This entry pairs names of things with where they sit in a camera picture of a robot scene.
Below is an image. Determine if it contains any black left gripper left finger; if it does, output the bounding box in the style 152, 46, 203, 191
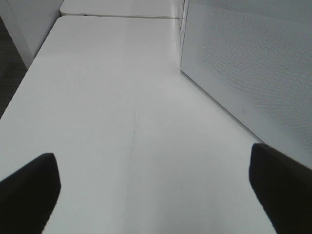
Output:
0, 153, 61, 234

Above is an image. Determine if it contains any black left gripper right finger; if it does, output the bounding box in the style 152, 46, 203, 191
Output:
249, 143, 312, 234

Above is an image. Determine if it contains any white microwave door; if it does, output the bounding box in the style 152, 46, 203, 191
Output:
180, 0, 312, 167

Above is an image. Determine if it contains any white adjacent table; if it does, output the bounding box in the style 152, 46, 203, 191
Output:
59, 0, 184, 19

